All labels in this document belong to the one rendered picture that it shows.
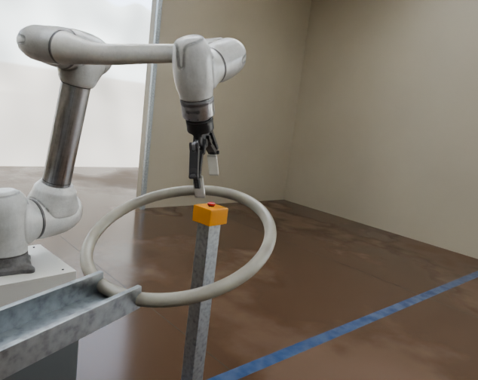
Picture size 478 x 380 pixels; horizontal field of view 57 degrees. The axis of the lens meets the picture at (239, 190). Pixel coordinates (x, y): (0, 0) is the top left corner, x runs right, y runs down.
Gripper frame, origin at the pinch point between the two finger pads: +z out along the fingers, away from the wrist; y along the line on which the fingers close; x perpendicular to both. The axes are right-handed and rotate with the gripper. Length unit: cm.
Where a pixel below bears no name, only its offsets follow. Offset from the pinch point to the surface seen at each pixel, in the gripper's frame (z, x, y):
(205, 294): 1.7, 13.3, 43.7
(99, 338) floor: 154, -109, -59
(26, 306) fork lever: -6, -15, 60
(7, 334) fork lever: -4, -16, 65
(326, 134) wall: 241, -5, -614
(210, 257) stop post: 69, -22, -49
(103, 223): 1.5, -22.1, 22.6
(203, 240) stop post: 60, -25, -50
